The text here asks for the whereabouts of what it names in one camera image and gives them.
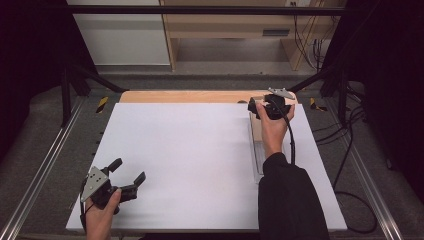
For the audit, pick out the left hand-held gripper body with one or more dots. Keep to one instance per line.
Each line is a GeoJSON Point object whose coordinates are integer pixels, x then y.
{"type": "Point", "coordinates": [95, 183]}

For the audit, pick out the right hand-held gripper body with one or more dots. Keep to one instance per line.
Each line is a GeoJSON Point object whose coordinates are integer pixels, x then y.
{"type": "Point", "coordinates": [276, 101]}

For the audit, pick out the beige phone case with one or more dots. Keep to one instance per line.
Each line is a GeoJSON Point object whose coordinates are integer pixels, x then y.
{"type": "Point", "coordinates": [256, 131]}

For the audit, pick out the clear plastic tray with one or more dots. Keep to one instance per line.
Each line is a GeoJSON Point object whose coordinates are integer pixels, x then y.
{"type": "Point", "coordinates": [258, 160]}

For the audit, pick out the person's right hand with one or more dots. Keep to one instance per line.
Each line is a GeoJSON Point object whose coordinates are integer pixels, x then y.
{"type": "Point", "coordinates": [273, 136]}

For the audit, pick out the person's left hand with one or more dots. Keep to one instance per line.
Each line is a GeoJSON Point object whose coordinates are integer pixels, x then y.
{"type": "Point", "coordinates": [100, 218]}

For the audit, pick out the yellow clamp right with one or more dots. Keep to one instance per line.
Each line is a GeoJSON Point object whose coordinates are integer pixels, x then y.
{"type": "Point", "coordinates": [316, 105]}

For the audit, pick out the yellow clamp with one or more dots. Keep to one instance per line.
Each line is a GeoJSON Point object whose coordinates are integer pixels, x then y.
{"type": "Point", "coordinates": [102, 104]}
{"type": "Point", "coordinates": [316, 105]}

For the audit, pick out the white table mat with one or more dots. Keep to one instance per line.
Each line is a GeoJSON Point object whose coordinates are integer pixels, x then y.
{"type": "Point", "coordinates": [186, 160]}

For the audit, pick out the yellow clamp left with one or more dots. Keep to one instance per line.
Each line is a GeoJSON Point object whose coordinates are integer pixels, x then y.
{"type": "Point", "coordinates": [102, 104]}

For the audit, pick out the wooden board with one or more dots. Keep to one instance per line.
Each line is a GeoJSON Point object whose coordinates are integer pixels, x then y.
{"type": "Point", "coordinates": [183, 96]}

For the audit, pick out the light wooden desk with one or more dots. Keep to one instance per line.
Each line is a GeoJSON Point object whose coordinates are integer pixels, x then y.
{"type": "Point", "coordinates": [226, 26]}

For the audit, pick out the white power strip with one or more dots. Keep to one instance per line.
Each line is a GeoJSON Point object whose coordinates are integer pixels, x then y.
{"type": "Point", "coordinates": [301, 2]}

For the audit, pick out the black curtain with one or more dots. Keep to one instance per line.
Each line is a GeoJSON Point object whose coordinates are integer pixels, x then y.
{"type": "Point", "coordinates": [30, 66]}
{"type": "Point", "coordinates": [393, 66]}

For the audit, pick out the white cabinet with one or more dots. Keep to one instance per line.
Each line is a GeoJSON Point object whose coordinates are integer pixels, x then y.
{"type": "Point", "coordinates": [123, 36]}

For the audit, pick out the black frame strut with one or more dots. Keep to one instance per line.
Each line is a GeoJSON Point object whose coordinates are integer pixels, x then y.
{"type": "Point", "coordinates": [320, 78]}
{"type": "Point", "coordinates": [86, 78]}

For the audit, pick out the aluminium floor rail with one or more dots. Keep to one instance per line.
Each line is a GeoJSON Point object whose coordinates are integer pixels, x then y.
{"type": "Point", "coordinates": [366, 173]}
{"type": "Point", "coordinates": [40, 170]}

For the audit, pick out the black horizontal frame bar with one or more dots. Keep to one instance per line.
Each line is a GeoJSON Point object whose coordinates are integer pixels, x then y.
{"type": "Point", "coordinates": [200, 9]}

